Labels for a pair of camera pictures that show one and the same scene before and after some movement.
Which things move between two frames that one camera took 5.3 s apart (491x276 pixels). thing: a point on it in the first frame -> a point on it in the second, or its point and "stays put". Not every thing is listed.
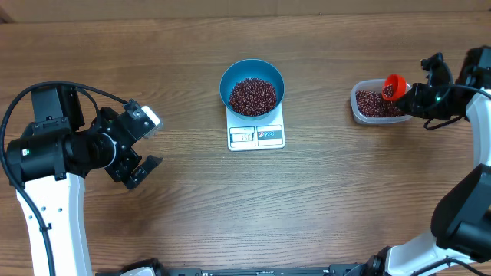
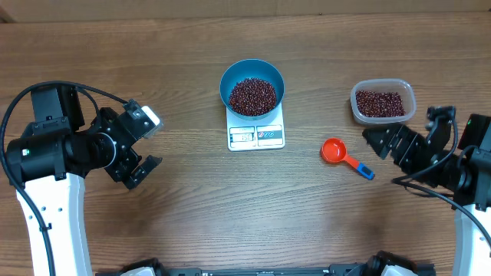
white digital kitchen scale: (264, 134) stays put
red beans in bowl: (252, 96) stays put
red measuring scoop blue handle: (399, 87) -> (334, 150)
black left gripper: (127, 173) stays put
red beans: (372, 103) stays put
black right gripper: (416, 106) -> (406, 139)
